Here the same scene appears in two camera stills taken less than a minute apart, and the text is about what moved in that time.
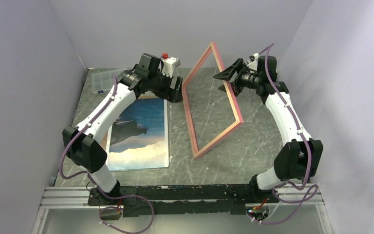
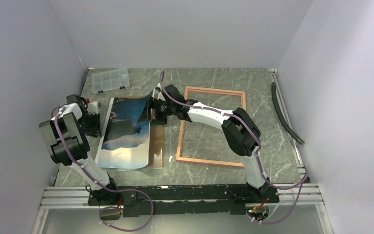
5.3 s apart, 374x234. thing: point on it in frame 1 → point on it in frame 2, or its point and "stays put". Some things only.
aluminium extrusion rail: (305, 194) stays put
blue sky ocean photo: (138, 139) stays put
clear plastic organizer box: (102, 81) stays put
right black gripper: (227, 74) → (146, 114)
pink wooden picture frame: (196, 154) → (183, 132)
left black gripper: (174, 95) → (95, 130)
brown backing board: (105, 134) → (156, 152)
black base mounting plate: (183, 200) stays put
